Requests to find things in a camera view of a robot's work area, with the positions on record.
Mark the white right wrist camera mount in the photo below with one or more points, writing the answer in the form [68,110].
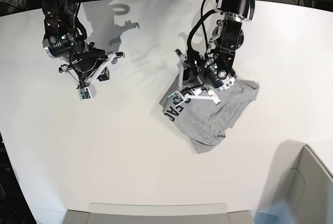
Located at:
[86,88]

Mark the grey bin right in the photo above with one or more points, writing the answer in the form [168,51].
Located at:
[308,187]

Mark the grey bin front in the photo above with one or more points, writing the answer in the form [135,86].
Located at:
[117,213]

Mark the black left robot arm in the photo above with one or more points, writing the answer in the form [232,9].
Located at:
[226,38]

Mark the blue cloth in corner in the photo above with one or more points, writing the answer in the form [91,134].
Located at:
[280,212]

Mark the grey T-shirt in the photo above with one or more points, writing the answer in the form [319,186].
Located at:
[204,122]

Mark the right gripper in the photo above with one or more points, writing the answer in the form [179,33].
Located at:
[85,62]

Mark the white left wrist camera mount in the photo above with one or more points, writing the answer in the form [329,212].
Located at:
[178,96]

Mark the grey bin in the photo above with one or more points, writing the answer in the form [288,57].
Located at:
[117,213]
[308,187]

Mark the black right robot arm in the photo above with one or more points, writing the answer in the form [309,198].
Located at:
[65,38]

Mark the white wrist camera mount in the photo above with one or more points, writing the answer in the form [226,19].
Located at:
[178,96]
[86,88]

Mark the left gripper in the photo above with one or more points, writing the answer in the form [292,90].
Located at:
[199,71]

